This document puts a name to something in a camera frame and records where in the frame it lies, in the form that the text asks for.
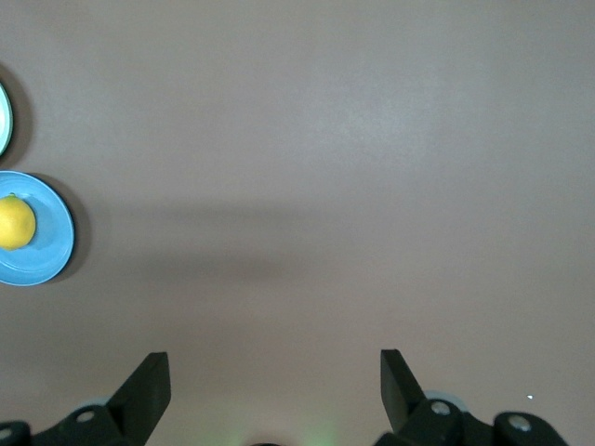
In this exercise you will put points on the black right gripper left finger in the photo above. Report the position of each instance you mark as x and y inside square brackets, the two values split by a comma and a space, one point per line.
[139, 399]

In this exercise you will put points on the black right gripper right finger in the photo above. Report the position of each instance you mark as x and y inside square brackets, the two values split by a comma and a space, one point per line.
[404, 395]

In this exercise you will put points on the yellow lemon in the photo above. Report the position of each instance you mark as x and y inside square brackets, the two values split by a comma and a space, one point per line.
[16, 223]

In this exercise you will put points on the mint green round plate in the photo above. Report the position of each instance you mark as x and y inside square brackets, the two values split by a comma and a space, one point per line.
[3, 121]

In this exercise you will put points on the blue round plate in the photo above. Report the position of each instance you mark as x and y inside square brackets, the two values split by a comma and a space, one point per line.
[51, 241]

